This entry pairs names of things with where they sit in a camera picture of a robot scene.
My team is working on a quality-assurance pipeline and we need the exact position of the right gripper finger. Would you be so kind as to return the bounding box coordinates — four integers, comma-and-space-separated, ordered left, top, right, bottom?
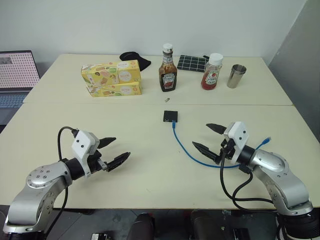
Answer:
191, 141, 222, 166
205, 122, 227, 136

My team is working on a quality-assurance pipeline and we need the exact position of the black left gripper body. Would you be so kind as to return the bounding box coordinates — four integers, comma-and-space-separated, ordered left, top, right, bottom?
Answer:
87, 148, 109, 175

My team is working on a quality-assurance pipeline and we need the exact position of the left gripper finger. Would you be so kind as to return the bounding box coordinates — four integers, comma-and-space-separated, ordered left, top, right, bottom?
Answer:
97, 136, 118, 151
106, 151, 132, 173

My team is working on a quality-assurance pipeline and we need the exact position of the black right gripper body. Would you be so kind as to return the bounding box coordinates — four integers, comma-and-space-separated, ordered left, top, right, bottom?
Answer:
219, 138, 238, 161

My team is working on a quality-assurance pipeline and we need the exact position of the small black adapter box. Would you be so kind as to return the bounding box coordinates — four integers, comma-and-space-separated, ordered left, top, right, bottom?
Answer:
161, 109, 179, 124

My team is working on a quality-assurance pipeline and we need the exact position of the yellow snack box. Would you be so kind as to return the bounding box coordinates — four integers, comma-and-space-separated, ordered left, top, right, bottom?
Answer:
80, 59, 142, 85
85, 81, 143, 98

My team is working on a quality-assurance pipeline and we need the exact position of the red ketchup bottle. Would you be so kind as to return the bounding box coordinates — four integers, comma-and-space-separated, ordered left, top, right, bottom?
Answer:
200, 52, 224, 91

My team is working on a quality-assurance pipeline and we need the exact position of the stainless steel cup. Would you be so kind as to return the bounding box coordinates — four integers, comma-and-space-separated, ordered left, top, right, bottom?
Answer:
226, 63, 248, 89

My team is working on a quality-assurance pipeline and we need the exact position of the dark rounded shape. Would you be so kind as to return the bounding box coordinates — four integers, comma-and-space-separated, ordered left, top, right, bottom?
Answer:
190, 211, 215, 240
128, 212, 156, 240

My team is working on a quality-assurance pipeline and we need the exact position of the black white-grid pot holder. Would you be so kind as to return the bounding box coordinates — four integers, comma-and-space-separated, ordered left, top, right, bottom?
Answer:
176, 54, 210, 74

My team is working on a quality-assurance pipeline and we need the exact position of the brown sauce bottle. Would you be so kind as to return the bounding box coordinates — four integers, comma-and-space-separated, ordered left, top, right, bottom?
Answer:
157, 43, 179, 93

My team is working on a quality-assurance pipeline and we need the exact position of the black cloth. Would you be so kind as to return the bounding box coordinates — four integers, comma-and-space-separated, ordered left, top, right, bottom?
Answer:
119, 51, 153, 72

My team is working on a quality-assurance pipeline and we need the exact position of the grey laptop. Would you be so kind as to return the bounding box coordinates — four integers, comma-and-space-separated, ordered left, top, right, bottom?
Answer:
0, 49, 41, 126

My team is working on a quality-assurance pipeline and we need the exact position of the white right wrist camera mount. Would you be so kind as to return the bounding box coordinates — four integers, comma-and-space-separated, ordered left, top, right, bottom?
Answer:
222, 121, 250, 166

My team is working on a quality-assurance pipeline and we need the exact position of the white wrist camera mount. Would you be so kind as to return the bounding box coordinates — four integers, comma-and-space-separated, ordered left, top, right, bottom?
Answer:
222, 121, 250, 166
71, 129, 101, 179

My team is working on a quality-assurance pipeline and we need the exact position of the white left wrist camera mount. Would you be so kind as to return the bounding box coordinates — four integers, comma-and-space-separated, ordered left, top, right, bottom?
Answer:
71, 129, 101, 179

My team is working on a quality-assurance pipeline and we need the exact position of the blue Ethernet cable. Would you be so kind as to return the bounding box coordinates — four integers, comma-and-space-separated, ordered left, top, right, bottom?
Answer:
171, 119, 273, 170

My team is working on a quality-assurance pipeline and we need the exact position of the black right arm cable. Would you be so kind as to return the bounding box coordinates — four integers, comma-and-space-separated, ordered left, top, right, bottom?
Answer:
219, 147, 276, 210

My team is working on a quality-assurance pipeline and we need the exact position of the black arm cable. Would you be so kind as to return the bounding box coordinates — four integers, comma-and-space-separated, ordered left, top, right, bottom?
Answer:
219, 147, 276, 210
43, 126, 80, 238

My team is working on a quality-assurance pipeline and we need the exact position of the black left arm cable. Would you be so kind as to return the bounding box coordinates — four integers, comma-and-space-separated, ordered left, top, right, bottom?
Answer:
43, 126, 80, 238

